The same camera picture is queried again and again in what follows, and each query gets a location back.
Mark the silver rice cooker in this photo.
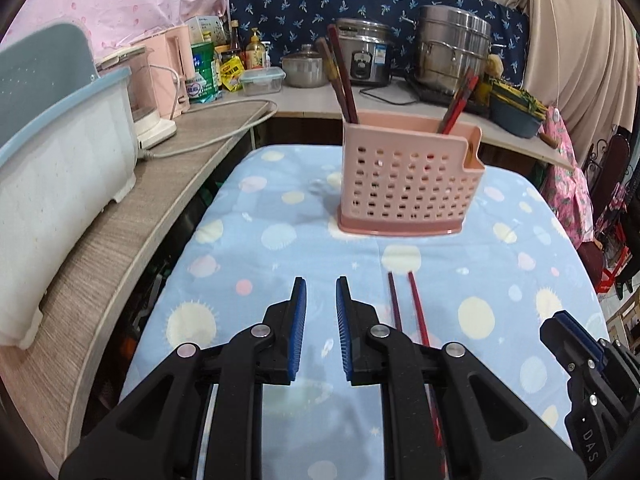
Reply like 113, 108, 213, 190
335, 17, 393, 87

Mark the brown chopstick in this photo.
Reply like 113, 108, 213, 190
314, 37, 353, 125

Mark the white power cable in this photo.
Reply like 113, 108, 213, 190
137, 99, 278, 161

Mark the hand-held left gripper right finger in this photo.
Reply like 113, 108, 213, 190
335, 275, 586, 480

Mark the grey wooden counter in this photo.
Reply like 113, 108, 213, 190
0, 77, 576, 461

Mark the white plastic tub blue rim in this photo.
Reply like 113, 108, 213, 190
0, 22, 138, 348

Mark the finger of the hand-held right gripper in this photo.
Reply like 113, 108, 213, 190
539, 310, 608, 376

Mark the beige curtain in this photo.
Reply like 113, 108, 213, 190
487, 0, 640, 161

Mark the clear food container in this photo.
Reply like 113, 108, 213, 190
239, 67, 287, 97

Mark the pink electric kettle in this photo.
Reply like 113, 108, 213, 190
132, 25, 193, 121

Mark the pink perforated utensil holder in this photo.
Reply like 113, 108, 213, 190
336, 109, 485, 237

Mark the white green carton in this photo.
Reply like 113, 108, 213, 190
185, 15, 226, 46

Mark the large steel steamer pot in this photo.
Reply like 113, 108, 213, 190
412, 4, 493, 97

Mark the dark chair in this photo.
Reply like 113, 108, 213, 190
575, 125, 640, 301

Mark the yellow pump bottle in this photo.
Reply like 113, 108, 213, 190
245, 27, 266, 70

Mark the dark red chopstick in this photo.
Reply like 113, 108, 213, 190
327, 24, 360, 125
387, 271, 405, 333
437, 77, 472, 135

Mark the yellow packet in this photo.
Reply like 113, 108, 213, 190
220, 56, 246, 92

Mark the black cooktop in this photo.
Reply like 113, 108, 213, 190
405, 77, 493, 116

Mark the pink floral cloth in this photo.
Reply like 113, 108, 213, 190
540, 105, 596, 246

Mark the bright red chopstick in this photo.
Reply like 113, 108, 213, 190
445, 71, 480, 135
407, 270, 445, 461

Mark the navy printed cloth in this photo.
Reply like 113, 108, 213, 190
227, 0, 531, 86

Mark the small steel pot with lid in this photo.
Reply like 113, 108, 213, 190
281, 44, 326, 88

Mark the dark sauce bottle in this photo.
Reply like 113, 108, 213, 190
227, 20, 243, 61

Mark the blue basin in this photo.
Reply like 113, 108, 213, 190
489, 82, 548, 139

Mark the green can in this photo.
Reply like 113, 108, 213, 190
186, 41, 221, 103

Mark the blue planet print tablecloth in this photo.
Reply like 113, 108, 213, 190
117, 144, 613, 480

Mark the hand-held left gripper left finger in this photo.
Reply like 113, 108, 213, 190
59, 276, 307, 480

